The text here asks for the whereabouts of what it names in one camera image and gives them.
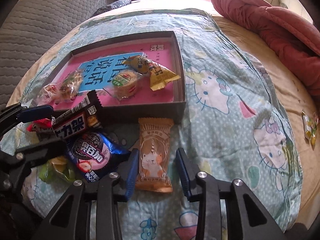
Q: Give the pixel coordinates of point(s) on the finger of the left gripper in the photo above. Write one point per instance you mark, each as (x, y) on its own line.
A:
(37, 149)
(15, 114)

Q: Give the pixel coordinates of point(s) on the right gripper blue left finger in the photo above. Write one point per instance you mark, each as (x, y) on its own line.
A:
(128, 173)

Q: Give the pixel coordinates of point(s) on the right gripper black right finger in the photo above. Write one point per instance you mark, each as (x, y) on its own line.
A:
(187, 171)

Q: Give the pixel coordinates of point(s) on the orange cat snack packet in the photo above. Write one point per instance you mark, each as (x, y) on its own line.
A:
(154, 155)

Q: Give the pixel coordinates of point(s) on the green milk knot packet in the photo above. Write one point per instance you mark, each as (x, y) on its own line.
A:
(58, 167)

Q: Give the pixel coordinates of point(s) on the red snack packet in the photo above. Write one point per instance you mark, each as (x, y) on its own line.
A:
(42, 127)

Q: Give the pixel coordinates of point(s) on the blue Oreo packet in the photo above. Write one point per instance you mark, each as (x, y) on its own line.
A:
(95, 155)

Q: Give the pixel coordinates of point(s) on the black Snickers bar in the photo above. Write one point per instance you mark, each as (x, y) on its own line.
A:
(84, 116)

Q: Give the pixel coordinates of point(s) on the brown pastry clear packet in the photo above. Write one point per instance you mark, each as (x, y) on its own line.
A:
(70, 86)

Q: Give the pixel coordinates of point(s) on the round pizza biscuit packet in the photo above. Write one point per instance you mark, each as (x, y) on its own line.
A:
(124, 84)

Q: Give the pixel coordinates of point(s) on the yellow cow candy packet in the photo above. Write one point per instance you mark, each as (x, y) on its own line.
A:
(159, 75)

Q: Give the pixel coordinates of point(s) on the Hello Kitty teal blanket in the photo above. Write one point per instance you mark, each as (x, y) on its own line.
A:
(233, 125)

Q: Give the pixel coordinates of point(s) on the dark shallow cardboard box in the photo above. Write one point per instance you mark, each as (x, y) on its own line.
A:
(131, 113)

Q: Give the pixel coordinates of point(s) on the pink book with blue title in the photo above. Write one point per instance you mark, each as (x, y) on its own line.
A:
(103, 70)

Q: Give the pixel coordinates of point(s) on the grey quilted headboard cover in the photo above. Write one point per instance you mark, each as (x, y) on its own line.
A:
(33, 27)

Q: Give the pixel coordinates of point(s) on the small candies on bed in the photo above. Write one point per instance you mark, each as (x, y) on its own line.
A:
(310, 125)

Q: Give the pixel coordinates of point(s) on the dark blue patterned cloth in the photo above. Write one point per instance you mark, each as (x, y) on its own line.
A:
(115, 5)

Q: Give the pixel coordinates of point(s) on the red quilted comforter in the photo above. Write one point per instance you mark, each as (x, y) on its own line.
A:
(294, 40)

